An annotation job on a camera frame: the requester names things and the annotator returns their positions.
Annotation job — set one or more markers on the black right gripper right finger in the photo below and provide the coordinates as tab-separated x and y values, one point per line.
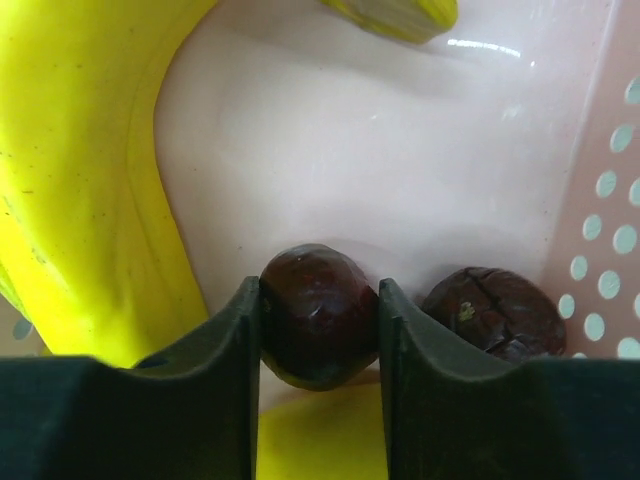
451	411

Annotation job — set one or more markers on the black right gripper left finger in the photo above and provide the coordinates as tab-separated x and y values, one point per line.
189	411

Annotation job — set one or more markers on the dark red plum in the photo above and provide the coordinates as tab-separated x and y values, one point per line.
319	321
499	312

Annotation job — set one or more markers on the yellow mango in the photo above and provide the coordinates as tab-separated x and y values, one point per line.
306	439

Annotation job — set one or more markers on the yellow banana bunch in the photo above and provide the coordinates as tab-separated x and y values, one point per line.
90	252

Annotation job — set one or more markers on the pink plastic basket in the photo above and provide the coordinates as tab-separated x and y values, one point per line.
511	141

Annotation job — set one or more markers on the green starfruit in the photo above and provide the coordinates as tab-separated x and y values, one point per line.
413	21

